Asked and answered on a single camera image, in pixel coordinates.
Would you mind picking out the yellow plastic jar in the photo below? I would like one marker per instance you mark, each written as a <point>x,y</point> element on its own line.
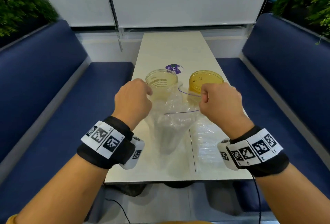
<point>162,82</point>
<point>203,79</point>

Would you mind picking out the black marker wristband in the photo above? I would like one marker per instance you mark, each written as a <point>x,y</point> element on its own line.
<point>103,141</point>
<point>257,151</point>

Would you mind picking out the navy blue bench sofa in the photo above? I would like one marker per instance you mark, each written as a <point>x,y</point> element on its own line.
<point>51,102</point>
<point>283,89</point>

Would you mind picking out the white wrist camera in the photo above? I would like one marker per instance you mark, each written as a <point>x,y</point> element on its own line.
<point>224,154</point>
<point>134,154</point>

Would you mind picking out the person's left hand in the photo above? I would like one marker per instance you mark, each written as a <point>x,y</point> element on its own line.
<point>131,100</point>

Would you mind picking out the green artificial plant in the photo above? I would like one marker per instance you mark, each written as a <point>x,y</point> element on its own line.
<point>304,2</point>
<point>20,10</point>

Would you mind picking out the black table base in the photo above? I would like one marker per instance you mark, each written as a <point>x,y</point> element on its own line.
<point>178,184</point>

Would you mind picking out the person's right hand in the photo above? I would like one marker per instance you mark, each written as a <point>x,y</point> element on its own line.
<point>224,105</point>

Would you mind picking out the clear zip bag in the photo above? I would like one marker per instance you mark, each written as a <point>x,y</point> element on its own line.
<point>170,128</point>
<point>211,149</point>

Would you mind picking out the clear blind wand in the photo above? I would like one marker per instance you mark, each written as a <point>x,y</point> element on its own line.
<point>113,12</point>

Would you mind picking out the mustard yellow sweater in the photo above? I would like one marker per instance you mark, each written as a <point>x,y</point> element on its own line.
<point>11,220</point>

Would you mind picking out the person's left forearm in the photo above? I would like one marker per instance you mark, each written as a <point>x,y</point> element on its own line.
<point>64,193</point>

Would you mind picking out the person's right forearm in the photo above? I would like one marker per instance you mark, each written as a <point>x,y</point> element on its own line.
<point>296,198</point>

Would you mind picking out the purple round sticker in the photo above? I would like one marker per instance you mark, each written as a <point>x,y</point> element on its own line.
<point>174,68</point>

